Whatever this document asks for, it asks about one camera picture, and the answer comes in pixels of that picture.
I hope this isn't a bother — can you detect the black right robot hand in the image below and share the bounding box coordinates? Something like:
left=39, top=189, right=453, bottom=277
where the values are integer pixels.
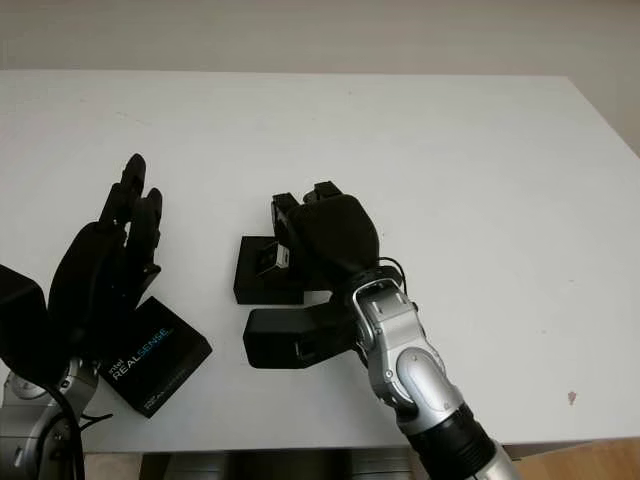
left=271, top=180, right=382, bottom=301

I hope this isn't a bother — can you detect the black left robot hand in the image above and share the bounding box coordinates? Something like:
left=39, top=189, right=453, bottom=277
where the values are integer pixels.
left=47, top=153, right=164, bottom=346

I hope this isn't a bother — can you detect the small silver depth camera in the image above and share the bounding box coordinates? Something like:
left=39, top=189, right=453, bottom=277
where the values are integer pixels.
left=264, top=243, right=292, bottom=271

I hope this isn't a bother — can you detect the black RealSense box lid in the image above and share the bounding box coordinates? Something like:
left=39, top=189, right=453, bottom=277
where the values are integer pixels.
left=97, top=295, right=214, bottom=419

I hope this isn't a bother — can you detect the grey robot torso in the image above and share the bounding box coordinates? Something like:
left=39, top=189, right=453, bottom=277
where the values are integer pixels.
left=142, top=449, right=416, bottom=480

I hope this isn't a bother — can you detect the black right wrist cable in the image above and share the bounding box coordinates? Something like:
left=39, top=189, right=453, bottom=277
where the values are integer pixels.
left=377, top=255, right=406, bottom=291

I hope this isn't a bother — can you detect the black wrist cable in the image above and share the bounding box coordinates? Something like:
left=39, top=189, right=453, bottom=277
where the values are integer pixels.
left=49, top=384, right=114, bottom=480
left=377, top=255, right=406, bottom=291

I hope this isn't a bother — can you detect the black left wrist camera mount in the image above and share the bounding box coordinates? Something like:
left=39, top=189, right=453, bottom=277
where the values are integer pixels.
left=0, top=263, right=49, bottom=381

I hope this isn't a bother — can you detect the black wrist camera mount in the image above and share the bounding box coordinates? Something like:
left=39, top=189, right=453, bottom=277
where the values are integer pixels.
left=0, top=263, right=49, bottom=381
left=242, top=294, right=361, bottom=371

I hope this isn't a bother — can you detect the black camera box with foam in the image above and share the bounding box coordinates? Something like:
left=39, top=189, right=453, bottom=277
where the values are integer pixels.
left=232, top=235, right=307, bottom=305

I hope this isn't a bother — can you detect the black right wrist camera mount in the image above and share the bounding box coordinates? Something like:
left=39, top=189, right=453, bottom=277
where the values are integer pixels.
left=242, top=294, right=361, bottom=371

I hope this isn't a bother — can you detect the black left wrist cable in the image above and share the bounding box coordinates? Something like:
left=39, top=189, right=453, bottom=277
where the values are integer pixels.
left=49, top=384, right=114, bottom=480

